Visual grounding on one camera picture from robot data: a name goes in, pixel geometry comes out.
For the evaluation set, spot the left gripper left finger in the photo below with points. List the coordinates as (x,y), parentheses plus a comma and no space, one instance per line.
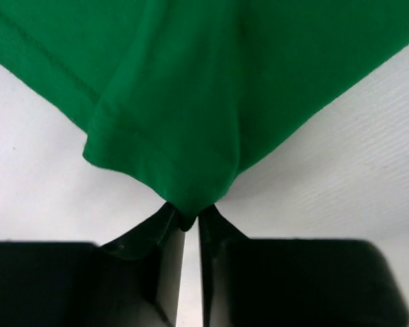
(131,281)

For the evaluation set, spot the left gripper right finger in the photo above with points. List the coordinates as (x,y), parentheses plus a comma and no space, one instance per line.
(293,281)

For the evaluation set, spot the green t shirt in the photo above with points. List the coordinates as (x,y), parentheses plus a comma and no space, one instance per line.
(184,96)

